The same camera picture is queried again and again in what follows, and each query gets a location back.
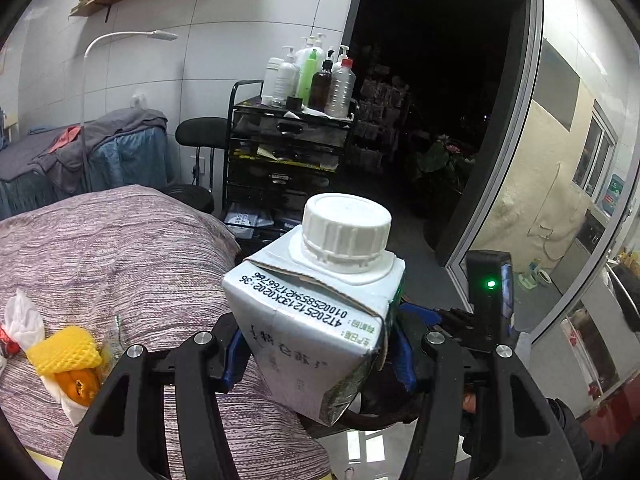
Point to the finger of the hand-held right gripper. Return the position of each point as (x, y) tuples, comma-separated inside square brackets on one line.
[(417, 311)]

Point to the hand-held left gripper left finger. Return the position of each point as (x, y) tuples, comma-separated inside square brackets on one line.
[(232, 357)]

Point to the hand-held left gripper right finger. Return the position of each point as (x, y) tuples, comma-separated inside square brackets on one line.
[(402, 360)]

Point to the green white milk carton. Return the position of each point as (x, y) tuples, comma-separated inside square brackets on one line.
[(300, 335)]

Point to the clear plastic wrapper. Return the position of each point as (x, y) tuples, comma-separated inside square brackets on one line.
[(117, 340)]

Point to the orange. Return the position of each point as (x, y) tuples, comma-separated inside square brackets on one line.
[(75, 385)]

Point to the yellow foam fruit net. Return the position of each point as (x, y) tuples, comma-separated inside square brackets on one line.
[(65, 350)]

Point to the red white wrapper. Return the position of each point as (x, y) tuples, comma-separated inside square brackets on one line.
[(4, 342)]

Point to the person's right hand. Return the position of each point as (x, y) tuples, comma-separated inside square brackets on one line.
[(469, 402)]

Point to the white tape roll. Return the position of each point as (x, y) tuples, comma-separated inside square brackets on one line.
[(535, 277)]

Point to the red white carton box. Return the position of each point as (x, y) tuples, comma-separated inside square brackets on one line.
[(590, 350)]

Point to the blue white printed packet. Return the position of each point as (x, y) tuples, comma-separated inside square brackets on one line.
[(247, 220)]

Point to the potted plant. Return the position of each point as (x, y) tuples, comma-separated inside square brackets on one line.
[(445, 160)]

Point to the window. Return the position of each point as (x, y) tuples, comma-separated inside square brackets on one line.
[(595, 150)]

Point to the display rack of packets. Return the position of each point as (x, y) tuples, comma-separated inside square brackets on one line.
[(382, 115)]

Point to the black mesh drawer cart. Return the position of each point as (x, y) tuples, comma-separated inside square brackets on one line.
[(280, 130)]

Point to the black stool chair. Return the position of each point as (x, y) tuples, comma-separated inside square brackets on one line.
[(200, 130)]

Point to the clear bottle with red cap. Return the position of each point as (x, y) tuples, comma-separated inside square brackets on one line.
[(340, 90)]

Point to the small black jar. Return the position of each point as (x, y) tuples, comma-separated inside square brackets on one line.
[(296, 103)]

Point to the brown pump bottle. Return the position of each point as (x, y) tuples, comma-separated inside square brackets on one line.
[(322, 85)]

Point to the massage bed with grey cover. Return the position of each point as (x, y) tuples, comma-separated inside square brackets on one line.
[(125, 125)]

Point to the green pump bottle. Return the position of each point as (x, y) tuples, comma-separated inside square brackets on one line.
[(310, 75)]

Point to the small white pump bottle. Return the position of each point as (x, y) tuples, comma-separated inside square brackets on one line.
[(342, 57)]

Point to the white plastic jar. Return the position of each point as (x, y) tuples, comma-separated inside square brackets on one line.
[(271, 80)]

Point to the red cloth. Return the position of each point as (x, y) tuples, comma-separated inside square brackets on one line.
[(65, 137)]

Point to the large white pump bottle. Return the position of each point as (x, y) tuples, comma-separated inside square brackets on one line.
[(306, 45)]

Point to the glass sliding door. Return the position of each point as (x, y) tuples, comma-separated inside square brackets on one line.
[(535, 10)]

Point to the white floor lamp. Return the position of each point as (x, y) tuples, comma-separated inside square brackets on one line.
[(125, 35)]

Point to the blue wall sign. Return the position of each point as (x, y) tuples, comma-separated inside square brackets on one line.
[(614, 195)]

